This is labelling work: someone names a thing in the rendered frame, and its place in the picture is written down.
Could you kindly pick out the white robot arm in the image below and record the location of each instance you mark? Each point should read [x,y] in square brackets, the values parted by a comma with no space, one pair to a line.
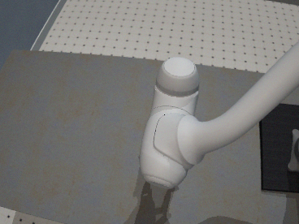
[174,140]

